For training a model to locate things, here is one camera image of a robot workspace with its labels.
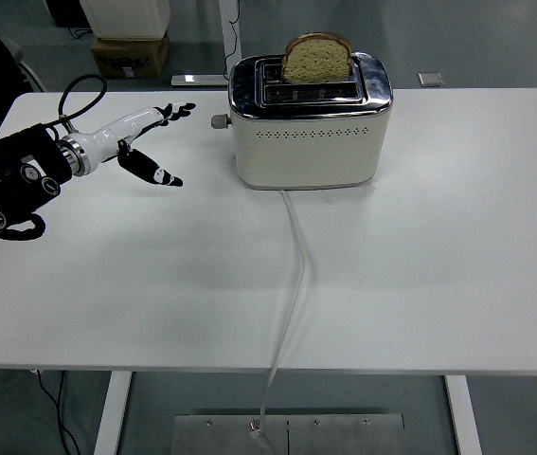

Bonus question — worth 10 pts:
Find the white-black robot hand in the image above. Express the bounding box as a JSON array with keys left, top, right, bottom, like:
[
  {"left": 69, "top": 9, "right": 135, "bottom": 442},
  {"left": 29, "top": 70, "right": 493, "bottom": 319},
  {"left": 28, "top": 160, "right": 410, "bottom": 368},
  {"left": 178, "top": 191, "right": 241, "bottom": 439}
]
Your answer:
[{"left": 78, "top": 101, "right": 197, "bottom": 188}]

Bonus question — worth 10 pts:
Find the cream and chrome toaster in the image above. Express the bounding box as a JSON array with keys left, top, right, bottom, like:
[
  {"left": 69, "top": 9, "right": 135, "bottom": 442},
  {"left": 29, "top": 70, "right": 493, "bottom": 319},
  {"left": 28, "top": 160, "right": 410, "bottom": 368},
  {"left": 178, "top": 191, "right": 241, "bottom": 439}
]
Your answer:
[{"left": 209, "top": 51, "right": 395, "bottom": 191}]

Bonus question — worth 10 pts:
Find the brown cardboard box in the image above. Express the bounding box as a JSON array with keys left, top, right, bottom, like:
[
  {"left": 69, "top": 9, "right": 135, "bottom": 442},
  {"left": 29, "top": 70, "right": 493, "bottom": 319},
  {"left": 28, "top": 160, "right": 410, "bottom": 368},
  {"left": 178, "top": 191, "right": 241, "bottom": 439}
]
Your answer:
[{"left": 90, "top": 30, "right": 170, "bottom": 80}]

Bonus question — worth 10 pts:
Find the white box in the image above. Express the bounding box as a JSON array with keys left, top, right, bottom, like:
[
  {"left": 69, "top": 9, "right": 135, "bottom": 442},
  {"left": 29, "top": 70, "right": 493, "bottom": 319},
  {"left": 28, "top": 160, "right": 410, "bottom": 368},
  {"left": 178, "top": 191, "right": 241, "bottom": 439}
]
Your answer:
[{"left": 78, "top": 0, "right": 172, "bottom": 40}]

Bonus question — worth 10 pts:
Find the black office chair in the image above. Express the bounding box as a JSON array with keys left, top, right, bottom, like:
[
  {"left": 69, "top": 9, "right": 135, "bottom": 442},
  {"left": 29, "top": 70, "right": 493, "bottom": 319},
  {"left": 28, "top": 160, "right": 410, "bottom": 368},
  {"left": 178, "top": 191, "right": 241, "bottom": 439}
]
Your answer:
[{"left": 0, "top": 0, "right": 46, "bottom": 122}]

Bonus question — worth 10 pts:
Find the black case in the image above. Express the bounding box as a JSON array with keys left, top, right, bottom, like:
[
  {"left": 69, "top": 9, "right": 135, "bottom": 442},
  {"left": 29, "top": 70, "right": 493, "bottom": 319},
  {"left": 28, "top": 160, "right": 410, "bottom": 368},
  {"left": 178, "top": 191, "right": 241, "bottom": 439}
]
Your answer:
[{"left": 44, "top": 0, "right": 90, "bottom": 28}]

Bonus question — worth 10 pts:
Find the brown bread slice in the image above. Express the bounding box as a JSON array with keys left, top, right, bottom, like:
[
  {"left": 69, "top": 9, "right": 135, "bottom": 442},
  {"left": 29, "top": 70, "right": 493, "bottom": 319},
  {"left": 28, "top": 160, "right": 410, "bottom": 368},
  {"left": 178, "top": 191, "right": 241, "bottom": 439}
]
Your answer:
[{"left": 280, "top": 31, "right": 353, "bottom": 85}]

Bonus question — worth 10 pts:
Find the white table leg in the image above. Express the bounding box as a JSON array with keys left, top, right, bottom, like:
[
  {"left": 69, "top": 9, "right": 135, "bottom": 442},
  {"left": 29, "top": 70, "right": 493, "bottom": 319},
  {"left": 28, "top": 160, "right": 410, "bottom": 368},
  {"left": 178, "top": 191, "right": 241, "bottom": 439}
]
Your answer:
[
  {"left": 442, "top": 373, "right": 483, "bottom": 455},
  {"left": 92, "top": 371, "right": 133, "bottom": 455}
]

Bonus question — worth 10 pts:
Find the grey metal plate with screws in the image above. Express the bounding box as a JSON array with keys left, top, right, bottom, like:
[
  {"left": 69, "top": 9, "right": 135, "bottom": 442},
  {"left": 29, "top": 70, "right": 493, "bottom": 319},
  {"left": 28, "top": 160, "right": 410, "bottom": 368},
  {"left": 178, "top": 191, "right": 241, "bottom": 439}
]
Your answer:
[{"left": 172, "top": 413, "right": 405, "bottom": 455}]

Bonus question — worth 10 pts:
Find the black hanging cable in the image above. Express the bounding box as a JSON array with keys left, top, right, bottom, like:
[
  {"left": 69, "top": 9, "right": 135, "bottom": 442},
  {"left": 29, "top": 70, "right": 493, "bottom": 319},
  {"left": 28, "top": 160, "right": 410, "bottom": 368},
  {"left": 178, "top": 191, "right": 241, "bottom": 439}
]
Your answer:
[{"left": 223, "top": 0, "right": 243, "bottom": 80}]

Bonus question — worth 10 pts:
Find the white toaster power cord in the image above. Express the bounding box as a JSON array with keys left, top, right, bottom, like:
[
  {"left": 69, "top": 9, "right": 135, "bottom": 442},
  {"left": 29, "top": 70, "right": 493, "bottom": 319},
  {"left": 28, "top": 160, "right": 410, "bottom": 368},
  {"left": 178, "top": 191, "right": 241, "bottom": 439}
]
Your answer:
[{"left": 247, "top": 188, "right": 315, "bottom": 455}]

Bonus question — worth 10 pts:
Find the black cable under table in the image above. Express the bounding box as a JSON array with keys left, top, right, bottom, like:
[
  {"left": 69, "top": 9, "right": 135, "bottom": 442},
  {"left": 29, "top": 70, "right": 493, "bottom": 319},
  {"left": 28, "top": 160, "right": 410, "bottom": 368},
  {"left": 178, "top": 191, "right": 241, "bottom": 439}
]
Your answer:
[{"left": 35, "top": 369, "right": 82, "bottom": 455}]

